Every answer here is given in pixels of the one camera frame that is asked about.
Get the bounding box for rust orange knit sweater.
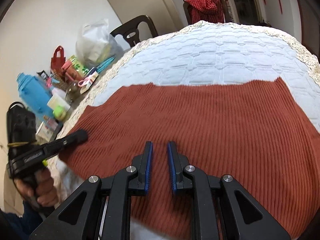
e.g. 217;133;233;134
59;78;319;239

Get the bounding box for teal blue clothes hangers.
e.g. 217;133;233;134
96;56;116;74

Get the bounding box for person's left hand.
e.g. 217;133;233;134
14;168;59;207

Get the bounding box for white box with green toy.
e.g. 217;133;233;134
47;94;71;121

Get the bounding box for blue water bottle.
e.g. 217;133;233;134
17;73;54;121

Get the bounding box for clear glass jar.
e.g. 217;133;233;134
65;81;80;104

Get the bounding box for green patterned tissue pack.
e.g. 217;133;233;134
69;55;89;77

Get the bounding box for small red gift bag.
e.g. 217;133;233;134
50;46;66;74

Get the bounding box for white plastic bag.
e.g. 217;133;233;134
75;18;123;68

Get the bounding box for white quilted lace-edged cloth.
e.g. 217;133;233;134
46;20;320;240

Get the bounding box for dark wooden chair far left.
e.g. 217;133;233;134
111;15;158;48

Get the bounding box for dark chair holding red garment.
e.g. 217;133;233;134
183;0;233;26

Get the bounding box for red knit garment on chair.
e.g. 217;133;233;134
184;0;226;25

